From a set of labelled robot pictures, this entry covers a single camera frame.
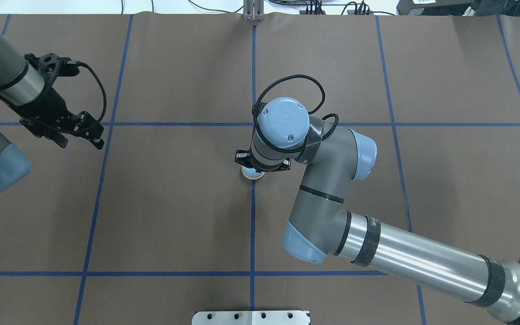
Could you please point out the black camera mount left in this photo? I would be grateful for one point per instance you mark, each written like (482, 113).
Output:
(51, 66)

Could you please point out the black box with label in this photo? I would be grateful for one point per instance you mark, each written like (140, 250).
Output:
(434, 8)

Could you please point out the blue and cream bell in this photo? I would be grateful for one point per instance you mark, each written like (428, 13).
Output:
(251, 173)

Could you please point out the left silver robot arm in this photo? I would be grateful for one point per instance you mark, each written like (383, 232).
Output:
(27, 89)

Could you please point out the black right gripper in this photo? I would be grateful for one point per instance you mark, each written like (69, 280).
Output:
(242, 158)

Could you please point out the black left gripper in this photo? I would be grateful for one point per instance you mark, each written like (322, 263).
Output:
(51, 105)

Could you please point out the metal mounting plate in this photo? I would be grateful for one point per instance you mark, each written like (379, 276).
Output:
(274, 317)

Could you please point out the aluminium frame post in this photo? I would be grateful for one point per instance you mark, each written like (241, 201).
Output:
(253, 10)

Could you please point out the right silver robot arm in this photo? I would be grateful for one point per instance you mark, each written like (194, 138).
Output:
(318, 226)

